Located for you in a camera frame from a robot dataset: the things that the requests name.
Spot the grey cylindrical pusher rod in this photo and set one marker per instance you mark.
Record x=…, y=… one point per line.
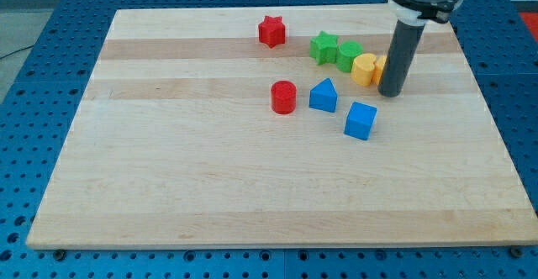
x=401, y=52

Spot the green star block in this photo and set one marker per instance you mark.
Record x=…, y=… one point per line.
x=323, y=48

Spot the red star block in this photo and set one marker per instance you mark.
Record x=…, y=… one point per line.
x=272, y=31

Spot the yellow block behind rod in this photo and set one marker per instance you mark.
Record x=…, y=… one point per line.
x=378, y=69

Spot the yellow heart block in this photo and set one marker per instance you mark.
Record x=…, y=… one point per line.
x=362, y=70

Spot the green cylinder block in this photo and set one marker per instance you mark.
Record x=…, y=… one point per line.
x=346, y=53

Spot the blue cube block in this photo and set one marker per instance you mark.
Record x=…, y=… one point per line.
x=359, y=121

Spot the blue triangle block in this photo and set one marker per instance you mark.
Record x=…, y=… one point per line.
x=323, y=96

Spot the red cylinder block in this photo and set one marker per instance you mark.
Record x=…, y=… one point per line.
x=283, y=96

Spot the light wooden board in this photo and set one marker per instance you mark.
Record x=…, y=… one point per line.
x=175, y=144

